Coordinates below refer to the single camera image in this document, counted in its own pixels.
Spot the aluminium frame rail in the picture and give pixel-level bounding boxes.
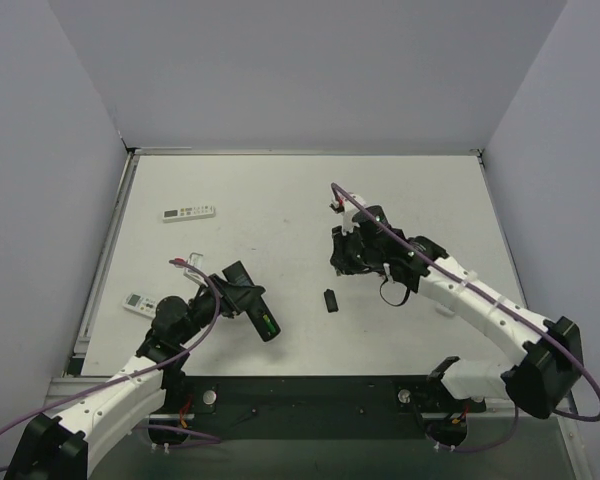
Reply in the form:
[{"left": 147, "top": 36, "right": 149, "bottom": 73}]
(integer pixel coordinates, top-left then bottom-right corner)
[{"left": 43, "top": 376, "right": 107, "bottom": 416}]

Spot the black tv remote control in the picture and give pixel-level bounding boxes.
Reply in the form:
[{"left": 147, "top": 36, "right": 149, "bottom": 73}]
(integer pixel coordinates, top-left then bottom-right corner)
[{"left": 222, "top": 261, "right": 281, "bottom": 342}]

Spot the small white remote left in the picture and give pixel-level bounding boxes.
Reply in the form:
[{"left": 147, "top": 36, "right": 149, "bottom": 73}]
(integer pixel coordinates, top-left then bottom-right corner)
[{"left": 123, "top": 293, "right": 157, "bottom": 318}]

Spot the green battery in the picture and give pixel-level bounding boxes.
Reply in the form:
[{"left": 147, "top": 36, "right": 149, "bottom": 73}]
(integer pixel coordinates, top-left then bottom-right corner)
[{"left": 263, "top": 314, "right": 277, "bottom": 335}]

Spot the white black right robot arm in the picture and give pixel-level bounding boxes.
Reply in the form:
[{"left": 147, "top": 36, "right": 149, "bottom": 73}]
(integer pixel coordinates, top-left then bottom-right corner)
[{"left": 330, "top": 200, "right": 583, "bottom": 419}]

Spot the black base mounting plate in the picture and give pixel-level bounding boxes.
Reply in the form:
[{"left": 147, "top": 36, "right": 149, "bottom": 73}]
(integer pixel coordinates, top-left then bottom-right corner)
[{"left": 148, "top": 375, "right": 486, "bottom": 447}]

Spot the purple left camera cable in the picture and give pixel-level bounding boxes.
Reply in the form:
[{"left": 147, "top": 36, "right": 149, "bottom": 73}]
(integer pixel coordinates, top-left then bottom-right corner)
[{"left": 0, "top": 258, "right": 224, "bottom": 474}]

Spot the small white remote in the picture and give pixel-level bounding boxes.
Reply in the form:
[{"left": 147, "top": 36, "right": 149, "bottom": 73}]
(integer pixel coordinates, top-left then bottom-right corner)
[
  {"left": 435, "top": 305, "right": 455, "bottom": 318},
  {"left": 123, "top": 293, "right": 157, "bottom": 318}
]

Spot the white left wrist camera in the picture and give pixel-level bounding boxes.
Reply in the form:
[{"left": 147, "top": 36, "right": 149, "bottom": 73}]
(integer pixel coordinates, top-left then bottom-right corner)
[{"left": 169, "top": 252, "right": 204, "bottom": 279}]

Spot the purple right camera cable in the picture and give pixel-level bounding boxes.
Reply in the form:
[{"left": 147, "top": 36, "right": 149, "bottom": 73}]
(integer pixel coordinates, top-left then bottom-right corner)
[{"left": 329, "top": 182, "right": 600, "bottom": 454}]

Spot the small white remote right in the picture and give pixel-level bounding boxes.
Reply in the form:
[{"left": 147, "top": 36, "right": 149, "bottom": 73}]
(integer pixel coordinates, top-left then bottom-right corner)
[{"left": 435, "top": 305, "right": 455, "bottom": 318}]

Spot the long white remote control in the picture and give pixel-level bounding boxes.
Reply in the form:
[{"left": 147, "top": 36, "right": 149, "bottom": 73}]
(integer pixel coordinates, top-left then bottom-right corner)
[{"left": 162, "top": 205, "right": 216, "bottom": 223}]

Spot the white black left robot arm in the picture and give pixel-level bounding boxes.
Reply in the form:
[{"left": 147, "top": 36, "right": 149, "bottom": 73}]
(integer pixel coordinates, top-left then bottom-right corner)
[{"left": 5, "top": 276, "right": 265, "bottom": 479}]

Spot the purple camera cable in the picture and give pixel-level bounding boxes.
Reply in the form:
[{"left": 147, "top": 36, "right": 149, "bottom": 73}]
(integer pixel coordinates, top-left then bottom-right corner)
[
  {"left": 329, "top": 182, "right": 600, "bottom": 454},
  {"left": 0, "top": 258, "right": 224, "bottom": 474}
]

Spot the black battery cover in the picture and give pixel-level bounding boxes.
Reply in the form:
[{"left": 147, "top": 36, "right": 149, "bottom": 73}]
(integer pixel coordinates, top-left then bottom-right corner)
[{"left": 323, "top": 289, "right": 339, "bottom": 313}]

